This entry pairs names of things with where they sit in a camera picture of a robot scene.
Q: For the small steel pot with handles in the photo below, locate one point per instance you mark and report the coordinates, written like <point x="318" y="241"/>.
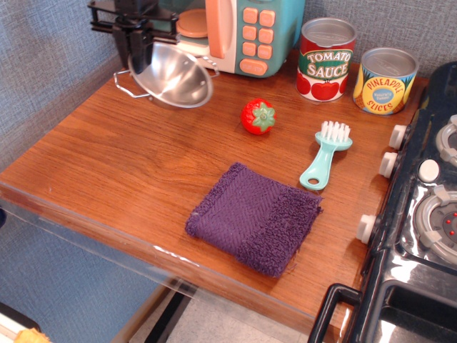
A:
<point x="173" y="78"/>

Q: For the pineapple slices can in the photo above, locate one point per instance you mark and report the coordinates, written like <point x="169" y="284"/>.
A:
<point x="385" y="79"/>

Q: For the tomato sauce can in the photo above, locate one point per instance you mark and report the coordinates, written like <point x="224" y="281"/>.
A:
<point x="325" y="57"/>

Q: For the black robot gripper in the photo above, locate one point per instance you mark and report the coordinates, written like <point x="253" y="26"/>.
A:
<point x="120" y="17"/>

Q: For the purple folded cloth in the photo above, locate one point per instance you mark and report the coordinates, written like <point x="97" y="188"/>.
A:
<point x="260" y="221"/>

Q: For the black toy stove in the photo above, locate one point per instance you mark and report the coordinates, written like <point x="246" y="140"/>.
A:
<point x="408" y="290"/>

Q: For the teal toy microwave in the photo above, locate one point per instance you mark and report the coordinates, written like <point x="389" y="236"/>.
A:
<point x="250" y="38"/>

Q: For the red toy strawberry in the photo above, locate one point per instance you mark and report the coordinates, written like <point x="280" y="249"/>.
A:
<point x="258" y="116"/>

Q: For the teal dish brush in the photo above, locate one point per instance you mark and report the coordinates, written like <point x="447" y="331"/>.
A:
<point x="332" y="137"/>

